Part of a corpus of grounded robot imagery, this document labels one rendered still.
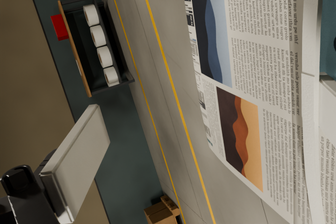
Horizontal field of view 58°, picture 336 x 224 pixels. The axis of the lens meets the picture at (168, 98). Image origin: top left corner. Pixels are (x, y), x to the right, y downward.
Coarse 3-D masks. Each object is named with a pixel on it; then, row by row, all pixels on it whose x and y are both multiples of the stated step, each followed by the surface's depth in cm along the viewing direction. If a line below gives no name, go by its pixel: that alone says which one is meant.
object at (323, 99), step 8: (320, 72) 17; (320, 80) 16; (328, 80) 16; (320, 88) 16; (328, 88) 15; (320, 96) 17; (328, 96) 15; (320, 104) 17; (328, 104) 16; (320, 112) 17; (328, 112) 16; (320, 120) 17; (328, 120) 16; (328, 128) 16; (328, 136) 16
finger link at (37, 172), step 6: (54, 150) 16; (48, 156) 16; (42, 162) 15; (36, 168) 15; (42, 168) 15; (36, 174) 14; (36, 180) 14; (42, 186) 14; (0, 198) 13; (6, 198) 13; (48, 198) 14; (0, 204) 13; (6, 204) 13; (0, 210) 12; (6, 210) 12; (54, 210) 14; (0, 216) 12; (6, 216) 12; (12, 216) 12; (0, 222) 12; (6, 222) 12; (12, 222) 13
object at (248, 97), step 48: (192, 0) 30; (240, 0) 23; (192, 48) 33; (240, 48) 25; (288, 48) 20; (240, 96) 27; (288, 96) 21; (240, 144) 30; (288, 144) 23; (288, 192) 25
